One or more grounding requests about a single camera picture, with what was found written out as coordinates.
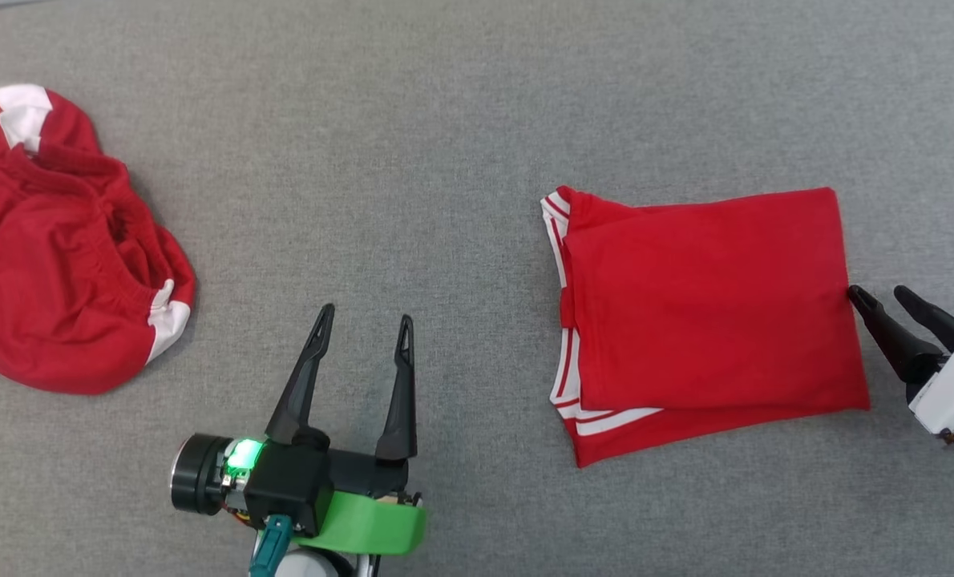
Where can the grey fabric sofa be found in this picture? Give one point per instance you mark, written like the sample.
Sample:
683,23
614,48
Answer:
445,160

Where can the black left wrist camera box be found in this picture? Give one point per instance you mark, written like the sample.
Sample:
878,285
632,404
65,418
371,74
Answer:
284,481

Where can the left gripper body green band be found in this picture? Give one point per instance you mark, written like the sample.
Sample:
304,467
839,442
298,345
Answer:
373,521

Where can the red shirt with white stripes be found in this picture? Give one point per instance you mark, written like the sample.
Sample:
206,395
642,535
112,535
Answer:
709,304

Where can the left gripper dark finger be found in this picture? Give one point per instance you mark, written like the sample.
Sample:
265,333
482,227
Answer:
301,393
402,401

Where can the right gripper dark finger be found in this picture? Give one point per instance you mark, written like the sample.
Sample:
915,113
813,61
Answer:
938,320
898,340

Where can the red shorts with white panels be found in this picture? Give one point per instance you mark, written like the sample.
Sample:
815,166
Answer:
44,264

